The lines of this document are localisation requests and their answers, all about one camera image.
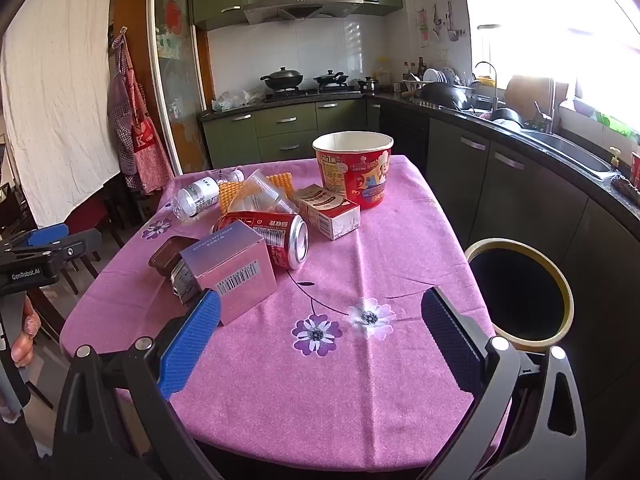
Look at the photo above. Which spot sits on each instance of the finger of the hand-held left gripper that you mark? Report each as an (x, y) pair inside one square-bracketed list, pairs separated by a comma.
[(47, 234), (77, 250)]

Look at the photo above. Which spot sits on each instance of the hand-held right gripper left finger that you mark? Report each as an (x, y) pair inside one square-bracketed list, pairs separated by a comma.
[(192, 342)]

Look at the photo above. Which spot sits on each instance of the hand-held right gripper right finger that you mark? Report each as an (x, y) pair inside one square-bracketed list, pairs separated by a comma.
[(450, 342)]

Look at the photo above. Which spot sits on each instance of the black bin with yellow rim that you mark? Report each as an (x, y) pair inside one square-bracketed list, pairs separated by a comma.
[(520, 295)]

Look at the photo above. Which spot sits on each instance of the brown plastic tray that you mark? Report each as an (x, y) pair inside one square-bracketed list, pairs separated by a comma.
[(165, 255)]

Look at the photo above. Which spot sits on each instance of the orange foam net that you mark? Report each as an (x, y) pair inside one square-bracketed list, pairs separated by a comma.
[(229, 196)]

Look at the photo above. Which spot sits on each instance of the person's left hand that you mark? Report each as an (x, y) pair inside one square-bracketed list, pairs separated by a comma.
[(29, 327)]

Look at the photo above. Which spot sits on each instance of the dark wooden chair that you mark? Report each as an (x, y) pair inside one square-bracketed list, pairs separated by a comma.
[(95, 220)]

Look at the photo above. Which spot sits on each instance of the grey printed packet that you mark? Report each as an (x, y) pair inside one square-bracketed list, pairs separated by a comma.
[(182, 282)]

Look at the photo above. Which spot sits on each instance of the pink cardboard box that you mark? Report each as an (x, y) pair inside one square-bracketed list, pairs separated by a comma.
[(235, 270)]

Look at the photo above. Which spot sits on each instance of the red checked apron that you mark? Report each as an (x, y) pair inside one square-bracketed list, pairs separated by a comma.
[(145, 150)]

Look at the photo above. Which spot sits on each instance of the white hanging sheet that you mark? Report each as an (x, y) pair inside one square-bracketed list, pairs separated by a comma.
[(55, 110)]

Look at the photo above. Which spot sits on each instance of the pink floral tablecloth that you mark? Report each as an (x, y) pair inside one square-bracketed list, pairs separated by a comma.
[(310, 390)]

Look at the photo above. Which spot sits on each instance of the white pill bottle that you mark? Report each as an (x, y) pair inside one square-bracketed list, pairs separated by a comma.
[(195, 199)]

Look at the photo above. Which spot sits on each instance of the red soda can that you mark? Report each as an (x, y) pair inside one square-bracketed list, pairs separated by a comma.
[(277, 240)]

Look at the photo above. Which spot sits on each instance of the clear plastic cup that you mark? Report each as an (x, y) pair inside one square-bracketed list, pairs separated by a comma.
[(260, 195)]

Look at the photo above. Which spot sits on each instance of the dark lower cabinets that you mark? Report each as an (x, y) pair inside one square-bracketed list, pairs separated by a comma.
[(525, 195)]

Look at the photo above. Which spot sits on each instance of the small clear plastic bottle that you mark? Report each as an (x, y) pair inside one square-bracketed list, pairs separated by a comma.
[(231, 175)]

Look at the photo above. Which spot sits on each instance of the small white brown carton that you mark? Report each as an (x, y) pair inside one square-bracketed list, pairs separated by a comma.
[(325, 212)]

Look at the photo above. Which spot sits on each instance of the red paper noodle bucket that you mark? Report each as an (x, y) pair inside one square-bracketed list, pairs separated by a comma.
[(352, 180)]

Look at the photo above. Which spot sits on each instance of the frosted glass sliding door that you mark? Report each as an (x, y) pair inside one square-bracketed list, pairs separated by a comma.
[(175, 70)]

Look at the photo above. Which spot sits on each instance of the clear plastic bags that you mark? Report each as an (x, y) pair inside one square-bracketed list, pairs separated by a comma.
[(235, 100)]

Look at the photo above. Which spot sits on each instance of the steel sink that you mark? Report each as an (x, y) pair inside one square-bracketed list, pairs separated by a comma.
[(570, 152)]

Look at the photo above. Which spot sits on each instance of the green lower cabinets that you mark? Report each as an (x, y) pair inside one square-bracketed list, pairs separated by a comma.
[(285, 130)]

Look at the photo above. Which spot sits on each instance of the black pan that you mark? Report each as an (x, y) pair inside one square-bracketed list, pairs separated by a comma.
[(507, 117)]

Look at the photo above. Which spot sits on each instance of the dark scrubbing brush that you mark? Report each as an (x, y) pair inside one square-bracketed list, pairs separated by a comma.
[(627, 187)]

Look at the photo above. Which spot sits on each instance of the large black wok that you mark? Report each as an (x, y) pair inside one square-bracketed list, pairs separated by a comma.
[(445, 95)]

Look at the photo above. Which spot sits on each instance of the red cup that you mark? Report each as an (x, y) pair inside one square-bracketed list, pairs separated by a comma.
[(636, 170)]

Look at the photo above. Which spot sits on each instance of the steel faucet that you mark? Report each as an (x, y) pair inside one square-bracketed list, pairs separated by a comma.
[(492, 85)]

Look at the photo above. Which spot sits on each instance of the brown cutting board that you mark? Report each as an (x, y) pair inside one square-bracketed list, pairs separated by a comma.
[(527, 92)]

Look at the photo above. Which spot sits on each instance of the dish rack with dishes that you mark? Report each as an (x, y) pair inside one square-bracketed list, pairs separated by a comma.
[(440, 77)]

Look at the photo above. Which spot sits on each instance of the small lidded pot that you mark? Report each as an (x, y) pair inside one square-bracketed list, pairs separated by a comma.
[(368, 84)]

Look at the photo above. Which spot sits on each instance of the gas stove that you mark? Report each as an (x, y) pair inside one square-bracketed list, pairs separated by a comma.
[(310, 92)]

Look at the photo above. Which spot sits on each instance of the dark condiment bottles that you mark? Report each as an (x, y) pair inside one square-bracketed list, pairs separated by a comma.
[(417, 67)]

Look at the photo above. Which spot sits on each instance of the yellow oil bottles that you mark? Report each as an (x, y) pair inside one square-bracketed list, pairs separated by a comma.
[(383, 72)]

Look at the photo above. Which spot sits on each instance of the small black lidded wok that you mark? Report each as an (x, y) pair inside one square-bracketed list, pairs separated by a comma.
[(330, 79)]

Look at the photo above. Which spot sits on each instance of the hanging kitchen utensils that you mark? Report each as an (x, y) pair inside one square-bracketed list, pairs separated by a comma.
[(440, 22)]

